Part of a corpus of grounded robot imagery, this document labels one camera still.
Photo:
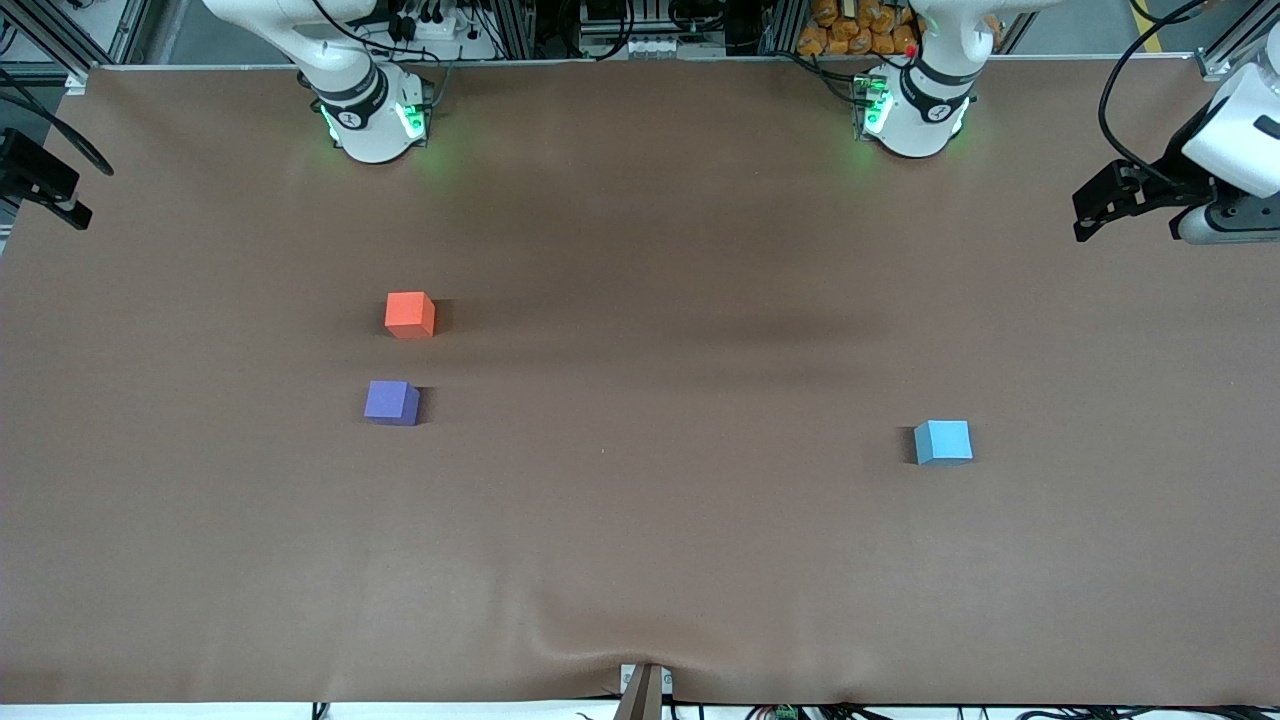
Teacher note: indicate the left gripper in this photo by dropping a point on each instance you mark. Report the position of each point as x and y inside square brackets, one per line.
[1163, 184]

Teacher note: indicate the blue foam block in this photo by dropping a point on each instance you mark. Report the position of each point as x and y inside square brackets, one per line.
[943, 443]

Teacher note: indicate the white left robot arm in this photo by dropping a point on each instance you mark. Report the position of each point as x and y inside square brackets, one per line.
[920, 110]

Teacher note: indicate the orange foam block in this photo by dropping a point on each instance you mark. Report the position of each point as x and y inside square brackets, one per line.
[410, 315]

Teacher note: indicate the purple foam block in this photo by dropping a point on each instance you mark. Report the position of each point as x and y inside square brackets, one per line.
[391, 403]

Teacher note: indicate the bag of orange snacks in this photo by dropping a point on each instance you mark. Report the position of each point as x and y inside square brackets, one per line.
[850, 30]

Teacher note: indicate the brown table cloth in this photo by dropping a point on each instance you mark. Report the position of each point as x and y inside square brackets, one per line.
[640, 550]

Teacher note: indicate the green terminal connector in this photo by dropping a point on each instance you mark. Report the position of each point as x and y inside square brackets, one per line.
[785, 712]

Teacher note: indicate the aluminium frame post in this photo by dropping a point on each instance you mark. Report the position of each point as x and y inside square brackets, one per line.
[782, 25]
[70, 35]
[1235, 50]
[515, 28]

